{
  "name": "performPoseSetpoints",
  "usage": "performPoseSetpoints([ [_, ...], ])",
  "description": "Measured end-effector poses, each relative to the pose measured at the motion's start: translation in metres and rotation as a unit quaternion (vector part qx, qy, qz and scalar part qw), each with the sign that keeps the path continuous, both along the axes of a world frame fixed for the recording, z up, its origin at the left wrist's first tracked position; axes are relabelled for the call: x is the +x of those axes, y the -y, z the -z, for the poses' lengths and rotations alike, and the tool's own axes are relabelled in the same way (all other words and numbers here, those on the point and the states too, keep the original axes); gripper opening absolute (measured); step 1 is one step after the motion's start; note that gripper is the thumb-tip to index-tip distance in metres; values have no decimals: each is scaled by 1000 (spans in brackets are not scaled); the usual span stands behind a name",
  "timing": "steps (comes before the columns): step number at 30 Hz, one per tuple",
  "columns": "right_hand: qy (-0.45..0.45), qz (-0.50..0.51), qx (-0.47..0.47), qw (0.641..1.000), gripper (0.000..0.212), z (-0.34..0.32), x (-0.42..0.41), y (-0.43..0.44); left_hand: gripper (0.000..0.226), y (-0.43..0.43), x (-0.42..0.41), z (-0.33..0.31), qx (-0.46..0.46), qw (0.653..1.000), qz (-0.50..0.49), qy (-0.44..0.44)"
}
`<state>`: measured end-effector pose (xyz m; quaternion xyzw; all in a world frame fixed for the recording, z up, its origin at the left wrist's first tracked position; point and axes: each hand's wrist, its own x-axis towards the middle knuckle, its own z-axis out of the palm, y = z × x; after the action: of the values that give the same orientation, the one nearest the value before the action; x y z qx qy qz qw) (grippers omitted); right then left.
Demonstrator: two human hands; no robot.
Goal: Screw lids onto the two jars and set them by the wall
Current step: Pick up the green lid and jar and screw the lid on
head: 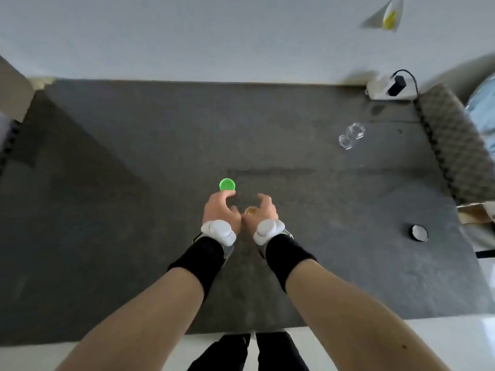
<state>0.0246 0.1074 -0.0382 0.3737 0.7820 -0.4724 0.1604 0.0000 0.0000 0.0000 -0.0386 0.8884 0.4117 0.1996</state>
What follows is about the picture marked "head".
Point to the white power strip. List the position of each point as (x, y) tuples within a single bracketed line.
[(377, 88)]

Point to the person's left thumb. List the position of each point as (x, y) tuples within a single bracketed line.
[(234, 209)]

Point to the person's left forearm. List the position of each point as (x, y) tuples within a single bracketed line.
[(139, 320)]

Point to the white wrist tracker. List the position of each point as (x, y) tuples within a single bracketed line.
[(219, 230), (267, 230)]

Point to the grey egg-crate foam pad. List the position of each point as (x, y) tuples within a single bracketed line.
[(452, 142)]

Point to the person's right thumb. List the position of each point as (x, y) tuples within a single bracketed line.
[(247, 217)]

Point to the black plug adapter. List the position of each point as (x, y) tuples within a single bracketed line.
[(398, 85)]

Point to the light blue plastic bag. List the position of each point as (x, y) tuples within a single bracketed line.
[(483, 108)]

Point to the clear glass cup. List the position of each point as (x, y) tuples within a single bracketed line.
[(345, 142), (356, 130)]

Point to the person's right forearm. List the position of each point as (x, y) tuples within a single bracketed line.
[(355, 316)]

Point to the green round cap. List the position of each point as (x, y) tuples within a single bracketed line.
[(227, 184)]

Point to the person's right hand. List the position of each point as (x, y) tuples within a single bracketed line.
[(266, 212)]

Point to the person's black trousers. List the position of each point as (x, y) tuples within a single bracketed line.
[(270, 353)]

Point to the white and yellow paper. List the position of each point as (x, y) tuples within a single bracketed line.
[(388, 15)]

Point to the beige furniture panel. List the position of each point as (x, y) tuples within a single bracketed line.
[(13, 88)]

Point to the cardboard box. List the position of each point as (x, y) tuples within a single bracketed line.
[(477, 213)]

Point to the dark grey table mat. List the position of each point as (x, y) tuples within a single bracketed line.
[(116, 189)]

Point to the black wristband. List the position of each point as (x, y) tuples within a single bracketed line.
[(199, 262), (288, 256)]

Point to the black round lid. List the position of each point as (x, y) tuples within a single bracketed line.
[(420, 233)]

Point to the person's left hand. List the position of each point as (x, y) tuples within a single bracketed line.
[(215, 209)]

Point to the small golden round object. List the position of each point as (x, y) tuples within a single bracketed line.
[(251, 209)]

